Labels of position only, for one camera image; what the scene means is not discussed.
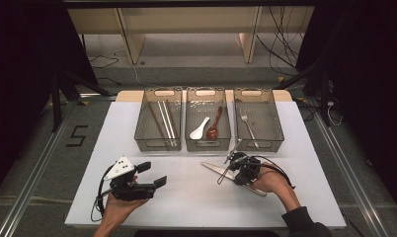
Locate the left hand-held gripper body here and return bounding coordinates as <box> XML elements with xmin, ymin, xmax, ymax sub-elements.
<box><xmin>104</xmin><ymin>156</ymin><xmax>157</xmax><ymax>201</ymax></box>

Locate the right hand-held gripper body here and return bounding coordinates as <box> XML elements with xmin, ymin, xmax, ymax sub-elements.
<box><xmin>223</xmin><ymin>137</ymin><xmax>263</xmax><ymax>183</ymax></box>

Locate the clear grey plastic bin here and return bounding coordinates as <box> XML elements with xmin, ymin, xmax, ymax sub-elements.
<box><xmin>133</xmin><ymin>87</ymin><xmax>184</xmax><ymax>153</ymax></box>
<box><xmin>185</xmin><ymin>86</ymin><xmax>232</xmax><ymax>153</ymax></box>
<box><xmin>233</xmin><ymin>87</ymin><xmax>285</xmax><ymax>153</ymax></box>

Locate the reddish brown wooden spoon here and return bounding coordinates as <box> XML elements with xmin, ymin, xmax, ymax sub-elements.
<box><xmin>205</xmin><ymin>106</ymin><xmax>224</xmax><ymax>140</ymax></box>

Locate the steel fork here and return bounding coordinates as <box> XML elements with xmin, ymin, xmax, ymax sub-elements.
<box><xmin>239</xmin><ymin>108</ymin><xmax>261</xmax><ymax>150</ymax></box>

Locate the white ceramic spoon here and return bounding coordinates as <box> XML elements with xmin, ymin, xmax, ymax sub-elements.
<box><xmin>189</xmin><ymin>116</ymin><xmax>211</xmax><ymax>140</ymax></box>

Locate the person's left hand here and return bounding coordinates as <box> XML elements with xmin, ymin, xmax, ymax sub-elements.
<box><xmin>102</xmin><ymin>176</ymin><xmax>150</xmax><ymax>229</ymax></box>

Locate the person's right hand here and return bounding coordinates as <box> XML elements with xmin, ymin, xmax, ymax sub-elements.
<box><xmin>250</xmin><ymin>161</ymin><xmax>301</xmax><ymax>213</ymax></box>

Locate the white table mat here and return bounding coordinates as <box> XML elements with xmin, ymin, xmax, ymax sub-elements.
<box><xmin>63</xmin><ymin>101</ymin><xmax>348</xmax><ymax>230</ymax></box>

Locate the black metal stand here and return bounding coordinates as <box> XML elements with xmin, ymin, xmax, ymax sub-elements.
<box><xmin>274</xmin><ymin>48</ymin><xmax>334</xmax><ymax>127</ymax></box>
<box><xmin>49</xmin><ymin>63</ymin><xmax>112</xmax><ymax>132</ymax></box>

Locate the black curtain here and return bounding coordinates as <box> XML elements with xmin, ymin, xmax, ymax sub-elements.
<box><xmin>294</xmin><ymin>0</ymin><xmax>397</xmax><ymax>221</ymax></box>
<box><xmin>0</xmin><ymin>0</ymin><xmax>99</xmax><ymax>201</ymax></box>

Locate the light wooden desk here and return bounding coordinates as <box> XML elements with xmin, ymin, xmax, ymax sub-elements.
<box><xmin>66</xmin><ymin>6</ymin><xmax>316</xmax><ymax>65</ymax></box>

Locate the left hand-held gripper black cable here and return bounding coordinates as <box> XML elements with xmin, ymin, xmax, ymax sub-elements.
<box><xmin>90</xmin><ymin>164</ymin><xmax>116</xmax><ymax>223</ymax></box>

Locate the short aluminium floor rail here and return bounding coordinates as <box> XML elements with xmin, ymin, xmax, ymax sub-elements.
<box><xmin>77</xmin><ymin>93</ymin><xmax>119</xmax><ymax>102</ymax></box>

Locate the thin white floor cable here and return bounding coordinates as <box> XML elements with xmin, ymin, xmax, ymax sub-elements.
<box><xmin>130</xmin><ymin>62</ymin><xmax>165</xmax><ymax>89</ymax></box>

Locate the long aluminium floor rail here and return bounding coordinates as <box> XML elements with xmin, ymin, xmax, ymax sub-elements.
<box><xmin>306</xmin><ymin>98</ymin><xmax>393</xmax><ymax>237</ymax></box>
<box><xmin>0</xmin><ymin>98</ymin><xmax>86</xmax><ymax>237</ymax></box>

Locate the white plug with cable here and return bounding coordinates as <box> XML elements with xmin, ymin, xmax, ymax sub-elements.
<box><xmin>326</xmin><ymin>101</ymin><xmax>344</xmax><ymax>126</ymax></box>

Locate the looped black floor cable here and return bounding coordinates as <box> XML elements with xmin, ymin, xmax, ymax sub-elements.
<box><xmin>87</xmin><ymin>54</ymin><xmax>120</xmax><ymax>70</ymax></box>

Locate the bundle of black cables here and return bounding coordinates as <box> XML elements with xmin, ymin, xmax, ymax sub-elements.
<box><xmin>255</xmin><ymin>6</ymin><xmax>308</xmax><ymax>72</ymax></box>

